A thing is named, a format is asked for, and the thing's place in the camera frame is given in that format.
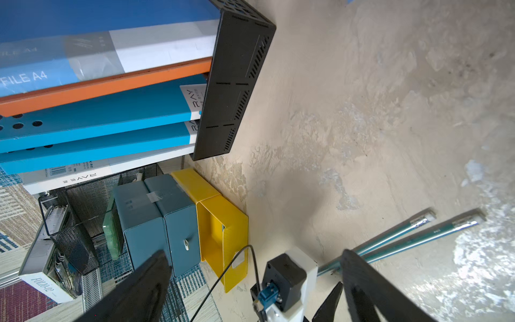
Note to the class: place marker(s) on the teal drawer cabinet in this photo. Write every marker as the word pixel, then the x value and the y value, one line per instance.
pixel 157 214

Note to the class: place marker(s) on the blue FILE A4 folder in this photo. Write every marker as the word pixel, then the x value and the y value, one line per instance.
pixel 47 44

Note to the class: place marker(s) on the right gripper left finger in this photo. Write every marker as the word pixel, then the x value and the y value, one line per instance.
pixel 140 297

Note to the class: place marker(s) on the white FOLIO box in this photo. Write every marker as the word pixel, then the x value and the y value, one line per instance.
pixel 38 269

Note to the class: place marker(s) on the yellow bottom drawer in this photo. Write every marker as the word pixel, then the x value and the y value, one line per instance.
pixel 222 228

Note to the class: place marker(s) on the black mesh file organizer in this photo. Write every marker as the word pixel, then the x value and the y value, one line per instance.
pixel 243 40

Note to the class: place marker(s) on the teal folder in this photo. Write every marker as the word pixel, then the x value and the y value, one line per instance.
pixel 150 118

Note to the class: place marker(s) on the black wire shelf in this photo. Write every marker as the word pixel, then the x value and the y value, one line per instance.
pixel 86 205

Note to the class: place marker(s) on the teal pencil pair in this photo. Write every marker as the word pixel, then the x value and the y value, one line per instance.
pixel 410 233

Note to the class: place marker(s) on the green book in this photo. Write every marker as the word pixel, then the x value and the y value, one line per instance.
pixel 112 229

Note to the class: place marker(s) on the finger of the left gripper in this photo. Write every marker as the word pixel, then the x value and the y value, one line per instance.
pixel 326 312

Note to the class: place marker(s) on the orange folder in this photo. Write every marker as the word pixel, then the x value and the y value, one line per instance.
pixel 55 96

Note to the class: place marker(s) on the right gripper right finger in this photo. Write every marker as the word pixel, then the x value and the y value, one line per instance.
pixel 368 293

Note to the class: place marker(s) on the white binder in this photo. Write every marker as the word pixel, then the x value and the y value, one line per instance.
pixel 58 177

